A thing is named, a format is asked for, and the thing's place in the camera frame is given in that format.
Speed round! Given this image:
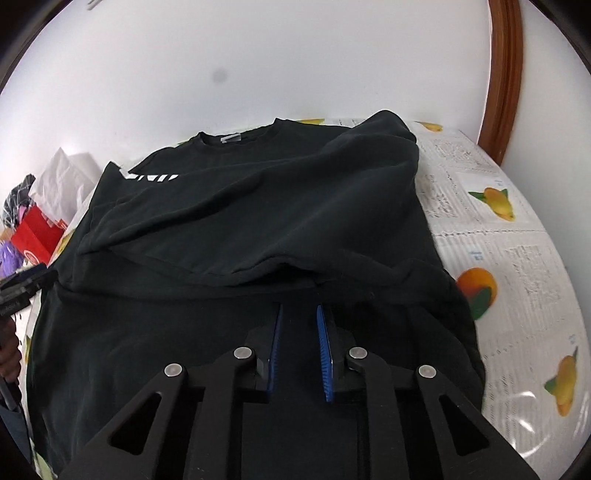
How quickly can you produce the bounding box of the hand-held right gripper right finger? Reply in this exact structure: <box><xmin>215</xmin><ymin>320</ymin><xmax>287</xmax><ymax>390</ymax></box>
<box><xmin>316</xmin><ymin>305</ymin><xmax>541</xmax><ymax>480</ymax></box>

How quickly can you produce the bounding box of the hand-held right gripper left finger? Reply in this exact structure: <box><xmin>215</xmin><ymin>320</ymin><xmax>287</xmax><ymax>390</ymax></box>
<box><xmin>60</xmin><ymin>304</ymin><xmax>283</xmax><ymax>480</ymax></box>

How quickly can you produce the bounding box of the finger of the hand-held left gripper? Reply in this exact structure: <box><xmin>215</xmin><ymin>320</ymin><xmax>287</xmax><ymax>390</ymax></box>
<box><xmin>9</xmin><ymin>265</ymin><xmax>59</xmax><ymax>296</ymax></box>

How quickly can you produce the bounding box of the black t-shirt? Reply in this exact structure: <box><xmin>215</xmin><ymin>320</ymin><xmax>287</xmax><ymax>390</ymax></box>
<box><xmin>27</xmin><ymin>109</ymin><xmax>485</xmax><ymax>480</ymax></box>

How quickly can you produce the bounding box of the person's left hand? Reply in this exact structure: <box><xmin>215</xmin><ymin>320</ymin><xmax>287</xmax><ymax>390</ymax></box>
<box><xmin>0</xmin><ymin>318</ymin><xmax>23</xmax><ymax>385</ymax></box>

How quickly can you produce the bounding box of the purple plastic item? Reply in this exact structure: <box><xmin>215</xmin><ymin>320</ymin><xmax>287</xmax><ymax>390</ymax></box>
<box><xmin>0</xmin><ymin>242</ymin><xmax>25</xmax><ymax>278</ymax></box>

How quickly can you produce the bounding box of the red shopping bag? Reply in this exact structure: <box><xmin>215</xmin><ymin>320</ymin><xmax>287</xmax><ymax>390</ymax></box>
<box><xmin>10</xmin><ymin>205</ymin><xmax>65</xmax><ymax>265</ymax></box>

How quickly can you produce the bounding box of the dark patterned cloth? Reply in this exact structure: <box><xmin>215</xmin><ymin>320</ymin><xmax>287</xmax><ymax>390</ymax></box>
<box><xmin>4</xmin><ymin>174</ymin><xmax>37</xmax><ymax>217</ymax></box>

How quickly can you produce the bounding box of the white plastic bag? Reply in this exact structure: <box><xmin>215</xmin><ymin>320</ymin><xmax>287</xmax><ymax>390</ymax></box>
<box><xmin>33</xmin><ymin>148</ymin><xmax>100</xmax><ymax>232</ymax></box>

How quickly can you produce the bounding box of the fruit print tablecloth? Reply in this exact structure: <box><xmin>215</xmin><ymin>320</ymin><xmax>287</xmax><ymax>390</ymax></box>
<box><xmin>23</xmin><ymin>117</ymin><xmax>581</xmax><ymax>480</ymax></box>

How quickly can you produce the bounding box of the brown wooden door frame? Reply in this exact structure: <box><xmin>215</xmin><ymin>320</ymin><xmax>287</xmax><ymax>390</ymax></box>
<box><xmin>478</xmin><ymin>0</ymin><xmax>525</xmax><ymax>167</ymax></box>

